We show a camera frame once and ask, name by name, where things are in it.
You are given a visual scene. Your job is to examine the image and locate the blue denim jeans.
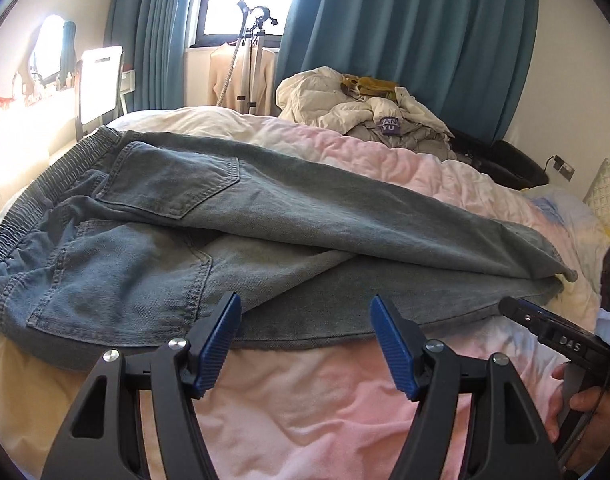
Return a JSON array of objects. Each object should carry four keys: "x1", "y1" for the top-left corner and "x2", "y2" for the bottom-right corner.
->
[{"x1": 0, "y1": 127, "x2": 577, "y2": 370}]

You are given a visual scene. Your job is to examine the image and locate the cream quilted headboard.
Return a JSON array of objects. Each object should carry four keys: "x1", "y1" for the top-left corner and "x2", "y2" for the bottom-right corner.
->
[{"x1": 584, "y1": 158, "x2": 610, "y2": 230}]

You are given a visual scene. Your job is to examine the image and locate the white folding chair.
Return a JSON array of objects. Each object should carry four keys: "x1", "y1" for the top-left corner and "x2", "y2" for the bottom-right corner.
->
[{"x1": 75, "y1": 46, "x2": 124, "y2": 141}]

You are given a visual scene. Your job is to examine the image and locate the person's right hand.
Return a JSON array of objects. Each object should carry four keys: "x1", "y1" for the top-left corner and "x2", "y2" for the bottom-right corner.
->
[{"x1": 544, "y1": 363, "x2": 610, "y2": 479}]

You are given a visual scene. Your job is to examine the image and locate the pile of white clothes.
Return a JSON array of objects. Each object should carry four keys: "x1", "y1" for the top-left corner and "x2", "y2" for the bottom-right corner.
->
[{"x1": 276, "y1": 66, "x2": 457, "y2": 160}]

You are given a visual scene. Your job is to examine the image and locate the teal curtain right panel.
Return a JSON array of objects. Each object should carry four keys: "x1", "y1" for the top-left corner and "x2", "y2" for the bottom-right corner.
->
[{"x1": 276, "y1": 0, "x2": 539, "y2": 144}]

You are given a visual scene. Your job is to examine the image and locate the silver tripod stand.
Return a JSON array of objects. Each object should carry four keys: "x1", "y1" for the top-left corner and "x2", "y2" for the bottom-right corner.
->
[{"x1": 216, "y1": 0, "x2": 278, "y2": 115}]

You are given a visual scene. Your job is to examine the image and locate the teal curtain panel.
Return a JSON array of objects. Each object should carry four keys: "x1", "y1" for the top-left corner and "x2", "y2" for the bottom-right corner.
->
[
  {"x1": 104, "y1": 0, "x2": 192, "y2": 112},
  {"x1": 276, "y1": 0, "x2": 539, "y2": 144}
]

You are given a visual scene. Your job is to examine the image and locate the wall power socket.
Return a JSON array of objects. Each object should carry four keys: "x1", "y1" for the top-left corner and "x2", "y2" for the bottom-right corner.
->
[{"x1": 553, "y1": 155, "x2": 575, "y2": 181}]

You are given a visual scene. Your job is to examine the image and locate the teal curtain left panel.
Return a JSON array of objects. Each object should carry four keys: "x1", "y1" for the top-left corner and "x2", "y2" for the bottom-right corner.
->
[{"x1": 104, "y1": 0, "x2": 192, "y2": 112}]

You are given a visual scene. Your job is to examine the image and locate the beige hanging sweater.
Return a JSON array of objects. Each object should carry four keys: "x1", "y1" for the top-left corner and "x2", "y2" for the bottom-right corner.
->
[{"x1": 207, "y1": 44, "x2": 278, "y2": 116}]

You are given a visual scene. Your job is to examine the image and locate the black bedside cabinet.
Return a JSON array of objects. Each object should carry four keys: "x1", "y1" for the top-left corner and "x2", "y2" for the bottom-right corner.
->
[{"x1": 450, "y1": 129, "x2": 549, "y2": 191}]

